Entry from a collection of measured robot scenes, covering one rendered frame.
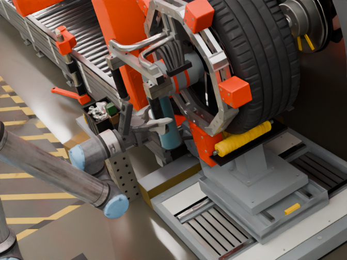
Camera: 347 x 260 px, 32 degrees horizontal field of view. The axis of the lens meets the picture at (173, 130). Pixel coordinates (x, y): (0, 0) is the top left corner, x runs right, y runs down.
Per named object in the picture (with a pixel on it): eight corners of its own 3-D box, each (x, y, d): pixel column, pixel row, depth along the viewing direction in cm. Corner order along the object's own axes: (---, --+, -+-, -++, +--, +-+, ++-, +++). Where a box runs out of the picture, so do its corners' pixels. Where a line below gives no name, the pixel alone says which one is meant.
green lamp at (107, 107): (117, 112, 269) (115, 104, 266) (109, 116, 267) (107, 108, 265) (114, 109, 272) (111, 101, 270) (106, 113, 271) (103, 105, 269)
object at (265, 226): (329, 205, 266) (327, 188, 260) (262, 247, 255) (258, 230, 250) (261, 158, 305) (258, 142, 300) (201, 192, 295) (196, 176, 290)
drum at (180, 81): (209, 83, 236) (201, 51, 229) (162, 107, 230) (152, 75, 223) (191, 72, 247) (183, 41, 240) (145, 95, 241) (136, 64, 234)
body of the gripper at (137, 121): (144, 131, 223) (115, 146, 219) (138, 112, 218) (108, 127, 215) (154, 140, 217) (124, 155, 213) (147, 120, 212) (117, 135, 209)
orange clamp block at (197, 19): (211, 26, 213) (215, 10, 205) (192, 35, 211) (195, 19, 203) (201, 12, 216) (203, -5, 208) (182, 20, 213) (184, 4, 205)
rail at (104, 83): (178, 149, 314) (167, 113, 302) (162, 158, 311) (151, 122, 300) (35, 30, 511) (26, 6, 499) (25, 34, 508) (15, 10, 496)
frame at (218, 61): (248, 146, 231) (218, 14, 202) (234, 154, 229) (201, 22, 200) (178, 98, 274) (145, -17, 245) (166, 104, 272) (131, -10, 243)
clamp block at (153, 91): (174, 88, 214) (170, 76, 211) (152, 100, 212) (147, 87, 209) (167, 84, 218) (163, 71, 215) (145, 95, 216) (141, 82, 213)
